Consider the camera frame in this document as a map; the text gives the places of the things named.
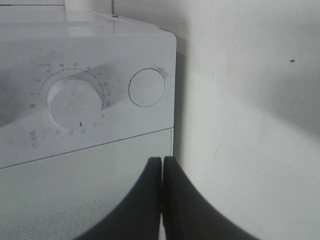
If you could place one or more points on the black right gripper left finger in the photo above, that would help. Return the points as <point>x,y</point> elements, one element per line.
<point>138,215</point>

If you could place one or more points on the white microwave oven body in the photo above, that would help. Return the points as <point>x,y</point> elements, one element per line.
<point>40,47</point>

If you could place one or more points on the white control knob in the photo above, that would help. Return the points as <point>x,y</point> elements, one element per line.
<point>73,102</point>

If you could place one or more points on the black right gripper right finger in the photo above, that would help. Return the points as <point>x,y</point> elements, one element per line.
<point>187,215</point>

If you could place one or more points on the round white door button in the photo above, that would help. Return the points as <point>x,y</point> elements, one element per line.
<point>146,87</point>

